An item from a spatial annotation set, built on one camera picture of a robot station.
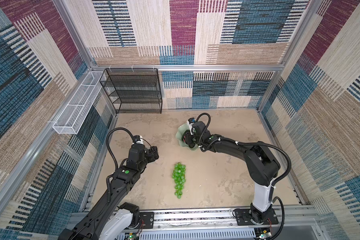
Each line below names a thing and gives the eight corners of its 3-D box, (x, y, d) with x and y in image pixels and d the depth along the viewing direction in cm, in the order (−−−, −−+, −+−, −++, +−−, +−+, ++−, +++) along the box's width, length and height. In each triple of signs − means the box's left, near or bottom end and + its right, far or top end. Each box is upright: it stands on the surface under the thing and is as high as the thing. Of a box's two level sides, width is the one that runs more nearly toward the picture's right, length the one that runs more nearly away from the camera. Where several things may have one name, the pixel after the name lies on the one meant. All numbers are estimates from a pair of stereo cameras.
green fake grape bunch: (172, 197, 81) (171, 195, 78) (173, 166, 93) (172, 162, 89) (186, 197, 81) (186, 195, 78) (185, 166, 93) (185, 162, 89)
